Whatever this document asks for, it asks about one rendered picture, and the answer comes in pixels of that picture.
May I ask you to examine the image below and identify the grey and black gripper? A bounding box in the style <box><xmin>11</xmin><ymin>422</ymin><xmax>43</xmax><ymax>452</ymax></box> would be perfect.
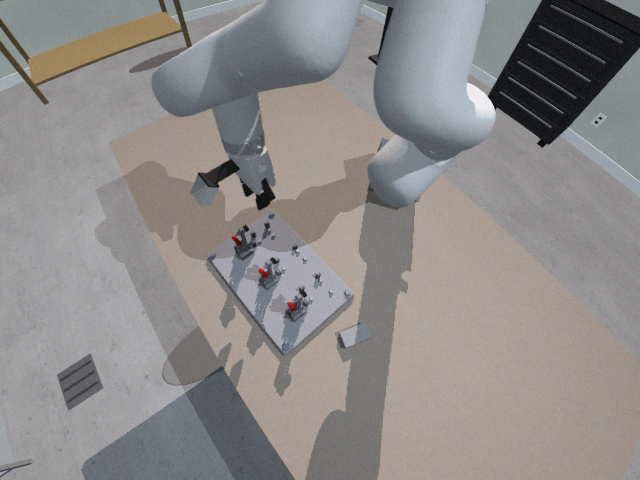
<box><xmin>224</xmin><ymin>143</ymin><xmax>276</xmax><ymax>210</ymax></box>

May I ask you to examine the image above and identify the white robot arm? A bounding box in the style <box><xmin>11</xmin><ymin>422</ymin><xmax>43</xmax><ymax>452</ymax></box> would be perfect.
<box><xmin>151</xmin><ymin>0</ymin><xmax>496</xmax><ymax>207</ymax></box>

